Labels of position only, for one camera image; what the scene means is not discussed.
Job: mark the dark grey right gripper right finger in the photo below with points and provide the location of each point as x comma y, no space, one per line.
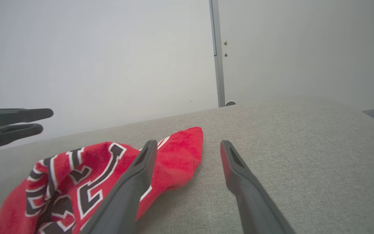
252,195

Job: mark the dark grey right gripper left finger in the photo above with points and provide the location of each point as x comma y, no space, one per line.
125,195

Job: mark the red basketball jersey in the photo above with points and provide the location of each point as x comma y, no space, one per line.
180,156

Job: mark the small round grey foot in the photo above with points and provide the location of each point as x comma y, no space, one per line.
230,103

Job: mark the grey metal post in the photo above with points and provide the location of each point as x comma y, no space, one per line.
218,65

